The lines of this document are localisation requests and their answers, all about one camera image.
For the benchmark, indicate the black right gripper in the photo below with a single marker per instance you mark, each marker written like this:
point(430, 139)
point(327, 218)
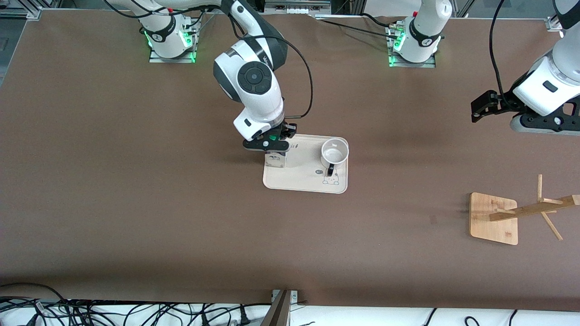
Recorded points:
point(286, 131)

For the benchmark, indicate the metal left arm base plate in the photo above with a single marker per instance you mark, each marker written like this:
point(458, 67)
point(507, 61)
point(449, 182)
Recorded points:
point(412, 64)

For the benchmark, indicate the grey metal box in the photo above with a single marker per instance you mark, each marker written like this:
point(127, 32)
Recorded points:
point(297, 5)

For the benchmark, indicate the wooden cup rack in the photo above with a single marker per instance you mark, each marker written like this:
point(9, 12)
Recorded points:
point(491, 226)

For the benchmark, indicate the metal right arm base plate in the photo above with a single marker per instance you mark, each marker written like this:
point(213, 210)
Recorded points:
point(172, 59)

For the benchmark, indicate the cream tray with bear print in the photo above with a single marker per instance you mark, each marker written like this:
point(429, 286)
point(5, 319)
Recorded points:
point(299, 179)

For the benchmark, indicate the aluminium frame profile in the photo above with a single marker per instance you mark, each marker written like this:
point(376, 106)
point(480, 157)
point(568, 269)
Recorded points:
point(553, 23)
point(20, 12)

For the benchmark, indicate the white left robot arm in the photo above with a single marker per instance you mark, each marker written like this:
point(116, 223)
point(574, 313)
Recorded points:
point(539, 93)

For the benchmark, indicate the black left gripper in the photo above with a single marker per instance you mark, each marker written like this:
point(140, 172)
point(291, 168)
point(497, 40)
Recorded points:
point(504, 103)

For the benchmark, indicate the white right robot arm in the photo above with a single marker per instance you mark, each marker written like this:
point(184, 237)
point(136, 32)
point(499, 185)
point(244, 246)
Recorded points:
point(263, 99)

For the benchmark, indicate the blue milk carton green cap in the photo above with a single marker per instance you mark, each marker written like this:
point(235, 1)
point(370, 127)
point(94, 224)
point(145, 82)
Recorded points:
point(275, 160)

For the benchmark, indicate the grey metal mount pole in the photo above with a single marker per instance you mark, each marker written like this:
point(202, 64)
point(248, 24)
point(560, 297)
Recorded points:
point(278, 312)

